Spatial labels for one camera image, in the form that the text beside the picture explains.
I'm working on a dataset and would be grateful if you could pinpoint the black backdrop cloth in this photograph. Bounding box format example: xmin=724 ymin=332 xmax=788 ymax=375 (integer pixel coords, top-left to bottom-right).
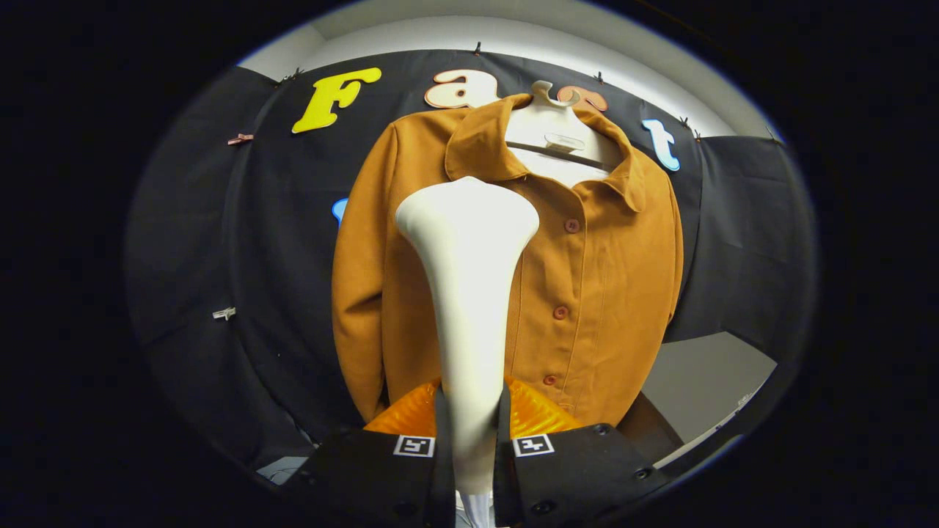
xmin=125 ymin=48 xmax=816 ymax=470

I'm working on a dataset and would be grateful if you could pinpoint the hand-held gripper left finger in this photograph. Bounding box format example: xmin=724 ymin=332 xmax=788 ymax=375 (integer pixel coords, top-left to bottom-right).
xmin=282 ymin=378 xmax=457 ymax=528

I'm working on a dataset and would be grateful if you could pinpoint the orange button shirt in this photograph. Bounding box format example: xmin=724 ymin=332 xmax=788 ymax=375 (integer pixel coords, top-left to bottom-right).
xmin=332 ymin=93 xmax=684 ymax=463

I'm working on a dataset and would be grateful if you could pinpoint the white garment hanger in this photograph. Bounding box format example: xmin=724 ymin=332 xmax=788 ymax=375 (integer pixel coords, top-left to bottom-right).
xmin=505 ymin=79 xmax=624 ymax=171

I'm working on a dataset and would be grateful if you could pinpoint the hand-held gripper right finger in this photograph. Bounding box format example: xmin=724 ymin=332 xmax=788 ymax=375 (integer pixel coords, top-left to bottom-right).
xmin=493 ymin=378 xmax=672 ymax=528

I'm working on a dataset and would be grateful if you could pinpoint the grey cabinet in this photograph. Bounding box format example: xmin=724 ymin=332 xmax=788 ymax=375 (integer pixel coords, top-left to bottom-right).
xmin=642 ymin=331 xmax=778 ymax=470

